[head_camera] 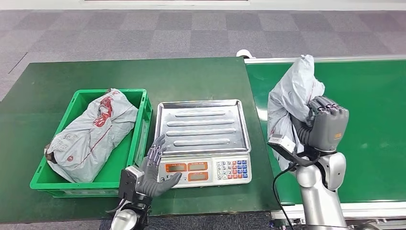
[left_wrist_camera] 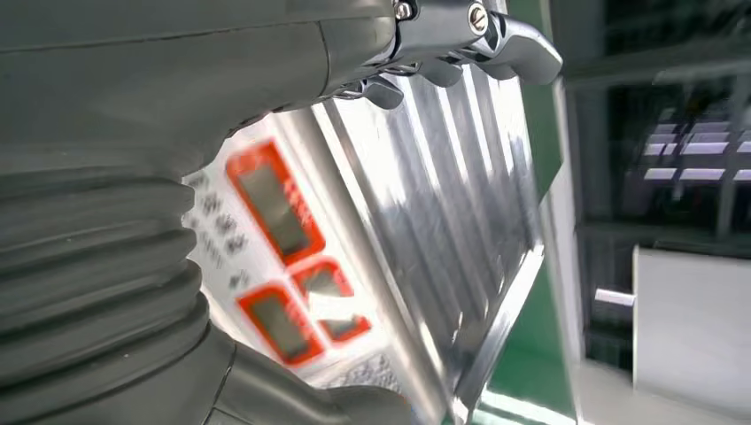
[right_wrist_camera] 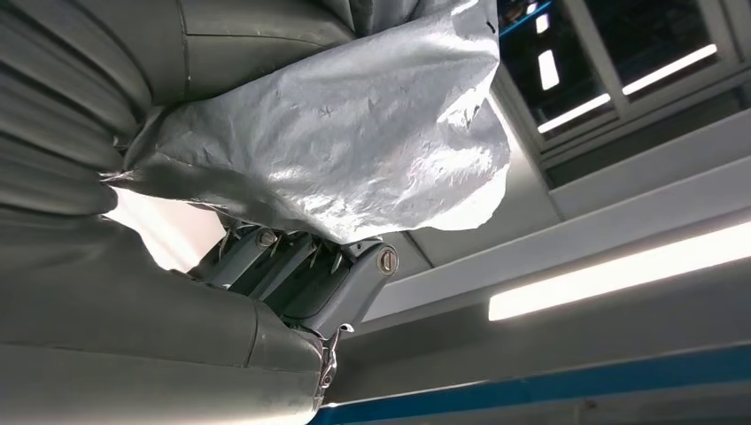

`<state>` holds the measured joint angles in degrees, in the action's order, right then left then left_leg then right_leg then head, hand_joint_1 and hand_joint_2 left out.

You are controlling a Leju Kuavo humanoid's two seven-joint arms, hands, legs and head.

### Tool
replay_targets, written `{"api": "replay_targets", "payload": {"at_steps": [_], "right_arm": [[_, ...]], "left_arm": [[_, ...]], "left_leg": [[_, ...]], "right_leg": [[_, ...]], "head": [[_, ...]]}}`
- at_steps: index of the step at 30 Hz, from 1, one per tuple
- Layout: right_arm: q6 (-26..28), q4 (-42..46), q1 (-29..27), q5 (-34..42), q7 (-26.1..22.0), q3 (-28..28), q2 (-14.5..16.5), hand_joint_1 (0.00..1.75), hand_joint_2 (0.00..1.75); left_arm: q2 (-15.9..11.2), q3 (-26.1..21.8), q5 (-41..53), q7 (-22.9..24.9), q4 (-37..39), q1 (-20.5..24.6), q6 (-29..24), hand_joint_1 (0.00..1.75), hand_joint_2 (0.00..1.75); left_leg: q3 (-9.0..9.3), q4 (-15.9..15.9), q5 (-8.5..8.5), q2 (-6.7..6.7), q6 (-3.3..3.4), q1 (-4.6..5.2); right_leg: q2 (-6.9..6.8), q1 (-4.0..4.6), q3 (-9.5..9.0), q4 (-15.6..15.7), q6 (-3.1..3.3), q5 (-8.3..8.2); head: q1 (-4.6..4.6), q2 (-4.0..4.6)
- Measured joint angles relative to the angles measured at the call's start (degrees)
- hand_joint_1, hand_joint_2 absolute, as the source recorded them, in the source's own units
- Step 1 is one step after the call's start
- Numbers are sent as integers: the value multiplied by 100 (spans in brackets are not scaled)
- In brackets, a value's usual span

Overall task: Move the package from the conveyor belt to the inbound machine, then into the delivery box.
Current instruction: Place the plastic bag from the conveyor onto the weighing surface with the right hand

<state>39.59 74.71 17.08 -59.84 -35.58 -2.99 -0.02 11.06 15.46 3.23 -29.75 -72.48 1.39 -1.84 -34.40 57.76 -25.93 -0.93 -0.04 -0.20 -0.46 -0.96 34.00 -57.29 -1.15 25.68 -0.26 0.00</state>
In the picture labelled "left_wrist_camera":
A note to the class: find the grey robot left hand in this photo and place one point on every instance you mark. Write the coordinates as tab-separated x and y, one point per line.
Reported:
147	76

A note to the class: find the white scale with steel tray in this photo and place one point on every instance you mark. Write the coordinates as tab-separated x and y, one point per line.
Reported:
411	205

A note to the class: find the green conveyor belt machine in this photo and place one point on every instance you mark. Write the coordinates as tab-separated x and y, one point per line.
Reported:
534	352

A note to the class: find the white conveyor roller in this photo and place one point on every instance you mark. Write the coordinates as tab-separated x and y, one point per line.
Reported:
614	297

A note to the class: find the white panel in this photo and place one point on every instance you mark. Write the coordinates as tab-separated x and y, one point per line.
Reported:
692	328

